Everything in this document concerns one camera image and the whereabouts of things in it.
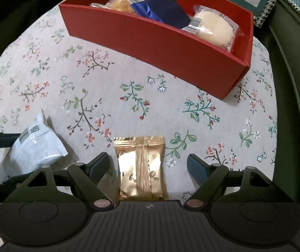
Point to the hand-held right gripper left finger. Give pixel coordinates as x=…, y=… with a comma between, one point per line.
x=98, y=163

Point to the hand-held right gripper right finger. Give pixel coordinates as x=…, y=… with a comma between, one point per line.
x=196, y=166

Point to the white snack packet red print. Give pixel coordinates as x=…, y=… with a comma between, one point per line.
x=34, y=149

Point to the gold foil packet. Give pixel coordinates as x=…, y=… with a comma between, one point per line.
x=139, y=168

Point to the red cardboard box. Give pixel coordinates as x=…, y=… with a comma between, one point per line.
x=165, y=50

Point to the clear round bun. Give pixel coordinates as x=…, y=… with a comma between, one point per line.
x=215, y=29

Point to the blue foil packet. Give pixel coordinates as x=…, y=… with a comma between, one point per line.
x=165, y=11

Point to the floral tablecloth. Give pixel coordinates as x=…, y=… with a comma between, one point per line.
x=113, y=84

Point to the green sofa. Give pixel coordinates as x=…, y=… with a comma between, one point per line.
x=291, y=97

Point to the teal lion sofa cover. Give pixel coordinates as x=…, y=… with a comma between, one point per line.
x=247, y=9

